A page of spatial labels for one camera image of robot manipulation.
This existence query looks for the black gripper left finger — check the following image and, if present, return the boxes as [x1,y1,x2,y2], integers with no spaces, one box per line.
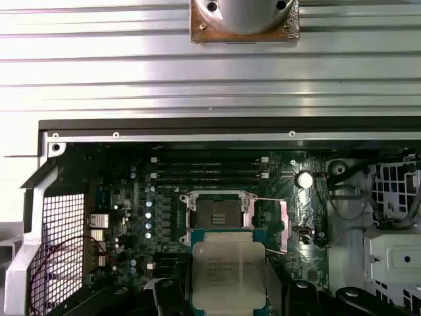
[55,278,193,316]

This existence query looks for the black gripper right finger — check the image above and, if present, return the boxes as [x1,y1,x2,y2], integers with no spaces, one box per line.
[266,259,412,316]

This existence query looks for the silver CPU chip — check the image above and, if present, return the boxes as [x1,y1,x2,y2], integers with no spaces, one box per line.
[189,228,274,316]

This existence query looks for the CPU socket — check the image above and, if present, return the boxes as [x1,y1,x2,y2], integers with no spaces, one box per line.
[179,190,259,236]

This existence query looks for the RAM slot with white clips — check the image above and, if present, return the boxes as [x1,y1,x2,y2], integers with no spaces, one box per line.
[150,171,269,180]
[150,156,269,165]

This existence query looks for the green motherboard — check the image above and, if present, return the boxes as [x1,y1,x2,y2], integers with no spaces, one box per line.
[84,144,331,297]

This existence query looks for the silver port block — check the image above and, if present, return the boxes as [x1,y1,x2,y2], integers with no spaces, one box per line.
[88,213,110,229]
[89,229,108,246]

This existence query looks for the silver metal drive cage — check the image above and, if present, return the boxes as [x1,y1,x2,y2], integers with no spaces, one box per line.
[363,154,421,316]

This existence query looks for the blue serial port connector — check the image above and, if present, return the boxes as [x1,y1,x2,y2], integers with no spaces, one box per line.
[95,186,114,210]

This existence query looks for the round coin battery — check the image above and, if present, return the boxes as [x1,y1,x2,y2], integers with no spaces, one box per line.
[295,171,314,190]

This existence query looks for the black PC case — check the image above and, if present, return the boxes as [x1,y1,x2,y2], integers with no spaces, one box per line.
[0,117,421,316]

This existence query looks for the red black twisted wire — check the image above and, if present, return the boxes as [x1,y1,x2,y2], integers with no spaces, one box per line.
[31,236,118,313]

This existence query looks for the brown square base plate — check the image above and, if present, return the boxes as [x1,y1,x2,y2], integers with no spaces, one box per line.
[189,0,301,44]

